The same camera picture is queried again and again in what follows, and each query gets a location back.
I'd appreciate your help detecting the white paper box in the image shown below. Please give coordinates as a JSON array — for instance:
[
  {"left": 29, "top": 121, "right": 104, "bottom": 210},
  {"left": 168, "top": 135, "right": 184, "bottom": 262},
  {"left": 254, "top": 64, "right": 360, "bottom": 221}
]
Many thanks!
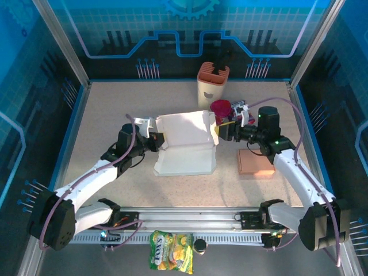
[{"left": 153, "top": 110, "right": 220, "bottom": 177}]

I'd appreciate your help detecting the orange cardboard box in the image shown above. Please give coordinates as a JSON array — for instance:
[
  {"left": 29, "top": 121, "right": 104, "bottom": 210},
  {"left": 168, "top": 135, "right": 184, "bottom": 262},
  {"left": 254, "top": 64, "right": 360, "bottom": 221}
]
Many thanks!
[{"left": 237, "top": 148, "right": 276, "bottom": 177}]

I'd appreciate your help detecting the pink heart-shaped container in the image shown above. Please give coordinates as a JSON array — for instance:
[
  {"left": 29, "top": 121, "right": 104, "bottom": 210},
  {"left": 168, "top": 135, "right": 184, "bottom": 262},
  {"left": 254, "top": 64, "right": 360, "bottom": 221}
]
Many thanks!
[{"left": 209, "top": 99, "right": 232, "bottom": 126}]

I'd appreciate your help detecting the purple candy bag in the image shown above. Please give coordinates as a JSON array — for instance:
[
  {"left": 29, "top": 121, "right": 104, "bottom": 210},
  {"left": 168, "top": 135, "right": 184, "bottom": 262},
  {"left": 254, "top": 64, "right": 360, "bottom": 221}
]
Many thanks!
[{"left": 229, "top": 99, "right": 256, "bottom": 124}]

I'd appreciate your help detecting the beige pink knife block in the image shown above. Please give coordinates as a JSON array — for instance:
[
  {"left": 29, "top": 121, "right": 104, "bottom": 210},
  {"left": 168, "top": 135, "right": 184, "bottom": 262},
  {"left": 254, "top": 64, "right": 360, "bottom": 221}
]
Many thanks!
[{"left": 197, "top": 62, "right": 231, "bottom": 110}]

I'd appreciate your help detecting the small controller board with LED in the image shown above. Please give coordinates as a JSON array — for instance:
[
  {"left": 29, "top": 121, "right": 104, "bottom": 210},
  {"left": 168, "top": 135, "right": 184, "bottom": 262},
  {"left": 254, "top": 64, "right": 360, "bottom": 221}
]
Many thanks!
[
  {"left": 262, "top": 229, "right": 284, "bottom": 250},
  {"left": 99, "top": 228, "right": 121, "bottom": 250}
]

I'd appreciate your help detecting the yellow green candy bag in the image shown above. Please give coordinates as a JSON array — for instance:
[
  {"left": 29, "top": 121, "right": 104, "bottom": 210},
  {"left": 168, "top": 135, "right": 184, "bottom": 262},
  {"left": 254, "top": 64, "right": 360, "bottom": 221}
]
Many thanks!
[{"left": 148, "top": 229, "right": 194, "bottom": 274}]

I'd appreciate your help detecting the black round cap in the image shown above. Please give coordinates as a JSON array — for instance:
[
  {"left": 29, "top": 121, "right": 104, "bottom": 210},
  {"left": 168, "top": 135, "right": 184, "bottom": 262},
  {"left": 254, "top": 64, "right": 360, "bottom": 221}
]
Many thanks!
[{"left": 193, "top": 238, "right": 208, "bottom": 256}]

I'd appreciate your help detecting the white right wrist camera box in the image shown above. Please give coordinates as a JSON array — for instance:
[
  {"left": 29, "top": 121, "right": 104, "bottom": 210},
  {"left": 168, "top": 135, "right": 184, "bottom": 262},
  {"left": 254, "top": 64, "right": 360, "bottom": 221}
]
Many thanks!
[{"left": 233, "top": 105, "right": 251, "bottom": 128}]

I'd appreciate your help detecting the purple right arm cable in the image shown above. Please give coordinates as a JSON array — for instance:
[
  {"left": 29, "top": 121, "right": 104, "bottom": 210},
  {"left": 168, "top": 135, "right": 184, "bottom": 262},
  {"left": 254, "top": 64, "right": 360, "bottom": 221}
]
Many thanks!
[{"left": 248, "top": 97, "right": 343, "bottom": 268}]

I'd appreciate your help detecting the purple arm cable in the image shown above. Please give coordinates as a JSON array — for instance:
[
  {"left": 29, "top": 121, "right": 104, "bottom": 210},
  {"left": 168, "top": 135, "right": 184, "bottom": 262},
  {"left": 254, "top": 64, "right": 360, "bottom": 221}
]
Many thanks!
[
  {"left": 39, "top": 114, "right": 143, "bottom": 251},
  {"left": 248, "top": 97, "right": 343, "bottom": 268}
]

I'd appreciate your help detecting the black knife handle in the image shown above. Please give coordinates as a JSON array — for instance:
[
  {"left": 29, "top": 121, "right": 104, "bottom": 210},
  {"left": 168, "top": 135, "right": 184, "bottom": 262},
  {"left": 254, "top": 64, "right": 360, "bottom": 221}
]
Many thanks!
[{"left": 214, "top": 48, "right": 235, "bottom": 72}]

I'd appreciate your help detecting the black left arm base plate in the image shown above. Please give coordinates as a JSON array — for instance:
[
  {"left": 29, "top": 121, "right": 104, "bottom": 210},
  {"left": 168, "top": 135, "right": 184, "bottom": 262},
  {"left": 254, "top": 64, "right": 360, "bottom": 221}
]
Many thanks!
[{"left": 87, "top": 211, "right": 141, "bottom": 231}]

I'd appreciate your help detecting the aluminium mounting rail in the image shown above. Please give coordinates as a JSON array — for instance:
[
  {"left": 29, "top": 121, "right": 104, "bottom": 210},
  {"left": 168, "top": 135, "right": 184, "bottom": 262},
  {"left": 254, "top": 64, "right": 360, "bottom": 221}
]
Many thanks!
[{"left": 33, "top": 206, "right": 346, "bottom": 231}]

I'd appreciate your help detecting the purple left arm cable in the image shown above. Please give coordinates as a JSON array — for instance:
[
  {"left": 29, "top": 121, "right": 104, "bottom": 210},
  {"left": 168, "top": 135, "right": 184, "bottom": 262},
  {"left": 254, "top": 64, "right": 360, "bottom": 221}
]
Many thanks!
[{"left": 39, "top": 114, "right": 143, "bottom": 251}]

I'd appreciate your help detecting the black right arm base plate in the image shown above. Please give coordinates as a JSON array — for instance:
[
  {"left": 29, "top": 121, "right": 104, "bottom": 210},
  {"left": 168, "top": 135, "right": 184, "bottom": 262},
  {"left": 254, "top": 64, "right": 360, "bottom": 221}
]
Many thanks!
[{"left": 240, "top": 211, "right": 293, "bottom": 230}]

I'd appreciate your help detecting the aluminium frame post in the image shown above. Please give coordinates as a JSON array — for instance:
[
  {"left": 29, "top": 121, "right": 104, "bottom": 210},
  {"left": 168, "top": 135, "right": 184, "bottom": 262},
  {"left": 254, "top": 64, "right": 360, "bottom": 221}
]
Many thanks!
[
  {"left": 31, "top": 0, "right": 91, "bottom": 89},
  {"left": 289, "top": 0, "right": 346, "bottom": 89}
]

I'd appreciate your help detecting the slotted grey cable duct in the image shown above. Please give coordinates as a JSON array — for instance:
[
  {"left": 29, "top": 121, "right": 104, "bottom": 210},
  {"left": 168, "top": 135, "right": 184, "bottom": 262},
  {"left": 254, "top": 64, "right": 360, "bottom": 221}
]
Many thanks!
[{"left": 45, "top": 233, "right": 265, "bottom": 245}]

